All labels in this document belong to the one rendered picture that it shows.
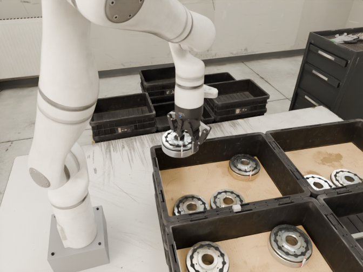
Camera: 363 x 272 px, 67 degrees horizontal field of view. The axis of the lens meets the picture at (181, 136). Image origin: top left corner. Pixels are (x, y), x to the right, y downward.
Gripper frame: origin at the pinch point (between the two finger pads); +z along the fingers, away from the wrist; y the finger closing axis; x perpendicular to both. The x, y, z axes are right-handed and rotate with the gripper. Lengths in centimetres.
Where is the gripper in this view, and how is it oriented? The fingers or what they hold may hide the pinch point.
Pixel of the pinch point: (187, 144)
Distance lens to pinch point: 79.2
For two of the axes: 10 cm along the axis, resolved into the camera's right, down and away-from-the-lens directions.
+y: 7.9, 3.7, -4.8
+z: -0.1, 8.0, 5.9
